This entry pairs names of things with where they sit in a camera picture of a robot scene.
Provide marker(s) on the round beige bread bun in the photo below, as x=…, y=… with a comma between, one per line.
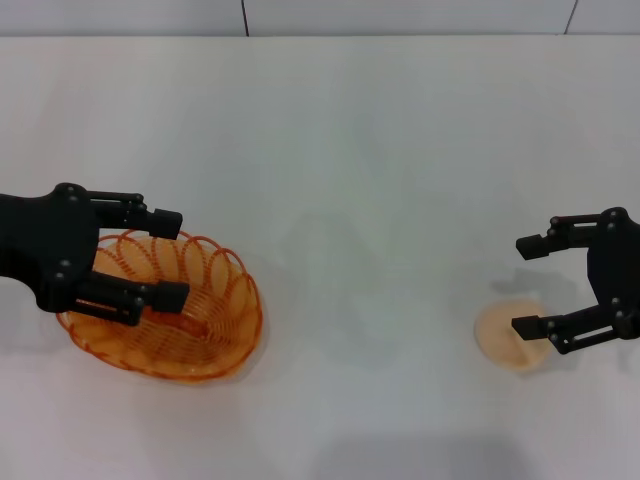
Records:
x=497, y=345

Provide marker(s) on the orange woven plastic basket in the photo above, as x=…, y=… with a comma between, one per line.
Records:
x=225, y=320

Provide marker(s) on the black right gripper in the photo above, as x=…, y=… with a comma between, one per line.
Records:
x=617, y=270

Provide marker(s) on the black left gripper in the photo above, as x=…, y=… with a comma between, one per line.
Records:
x=45, y=240

